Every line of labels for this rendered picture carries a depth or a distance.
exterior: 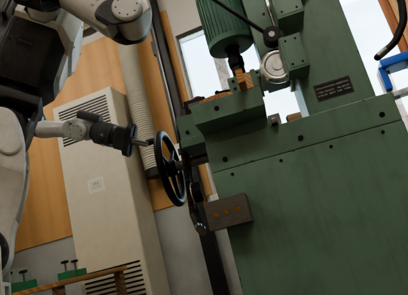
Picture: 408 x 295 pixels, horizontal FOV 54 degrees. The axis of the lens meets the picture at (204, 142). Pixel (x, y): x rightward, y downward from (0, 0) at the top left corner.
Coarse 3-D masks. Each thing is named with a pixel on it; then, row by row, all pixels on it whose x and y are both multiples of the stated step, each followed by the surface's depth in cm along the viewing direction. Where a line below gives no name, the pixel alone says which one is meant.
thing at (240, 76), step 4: (240, 68) 111; (236, 72) 111; (240, 72) 110; (236, 76) 111; (240, 76) 110; (240, 80) 110; (244, 80) 110; (240, 84) 111; (244, 84) 112; (240, 88) 114; (244, 88) 115
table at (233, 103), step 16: (224, 96) 117; (240, 96) 116; (256, 96) 115; (192, 112) 117; (208, 112) 116; (224, 112) 116; (240, 112) 116; (256, 112) 119; (208, 128) 123; (224, 128) 127; (192, 144) 137
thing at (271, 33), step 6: (216, 0) 144; (222, 6) 143; (234, 12) 141; (240, 18) 141; (246, 18) 140; (252, 24) 139; (258, 30) 139; (264, 30) 136; (270, 30) 135; (276, 30) 135; (264, 36) 135; (270, 36) 135; (276, 36) 134; (264, 42) 138; (270, 42) 135; (276, 42) 136
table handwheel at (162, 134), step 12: (156, 144) 138; (168, 144) 157; (156, 156) 136; (204, 156) 146; (168, 168) 146; (180, 168) 147; (168, 180) 136; (180, 180) 159; (168, 192) 137; (180, 192) 155; (180, 204) 144
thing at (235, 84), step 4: (228, 80) 148; (232, 80) 147; (236, 80) 148; (260, 80) 146; (264, 80) 146; (228, 84) 148; (232, 84) 148; (236, 84) 147; (264, 84) 145; (232, 88) 147; (236, 88) 147; (264, 88) 148; (232, 92) 147
